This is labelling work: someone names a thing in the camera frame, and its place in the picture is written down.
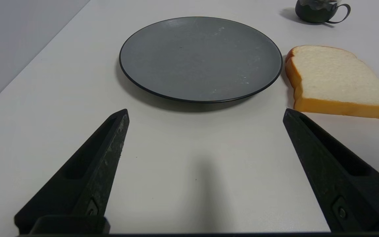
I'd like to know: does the gray round plate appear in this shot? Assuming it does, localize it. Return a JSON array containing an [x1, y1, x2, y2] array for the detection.
[[119, 16, 283, 104]]

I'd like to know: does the glass cup with black holder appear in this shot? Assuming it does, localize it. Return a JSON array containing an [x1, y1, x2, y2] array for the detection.
[[295, 0, 351, 24]]

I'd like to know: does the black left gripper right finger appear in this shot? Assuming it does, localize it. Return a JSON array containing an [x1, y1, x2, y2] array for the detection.
[[283, 108, 379, 233]]

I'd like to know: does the white bread slice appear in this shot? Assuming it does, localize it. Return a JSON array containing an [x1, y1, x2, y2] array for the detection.
[[285, 45, 379, 121]]

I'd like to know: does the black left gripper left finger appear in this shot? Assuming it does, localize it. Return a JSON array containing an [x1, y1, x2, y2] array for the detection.
[[14, 109, 130, 235]]

